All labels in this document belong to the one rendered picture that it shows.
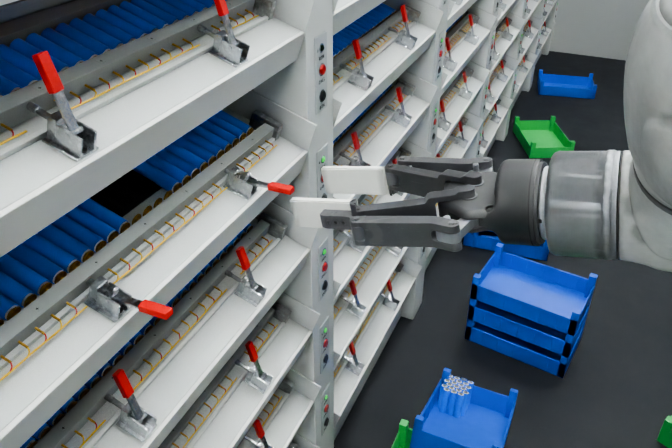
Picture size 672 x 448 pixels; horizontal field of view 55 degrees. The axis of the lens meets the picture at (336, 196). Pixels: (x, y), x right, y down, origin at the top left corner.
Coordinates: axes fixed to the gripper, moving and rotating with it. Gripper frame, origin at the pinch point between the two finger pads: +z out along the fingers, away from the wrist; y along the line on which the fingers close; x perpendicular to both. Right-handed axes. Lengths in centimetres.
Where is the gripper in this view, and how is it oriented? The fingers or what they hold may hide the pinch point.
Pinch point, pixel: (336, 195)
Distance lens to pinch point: 64.3
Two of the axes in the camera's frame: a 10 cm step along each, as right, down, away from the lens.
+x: -1.9, -8.8, -4.3
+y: 4.1, -4.7, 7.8
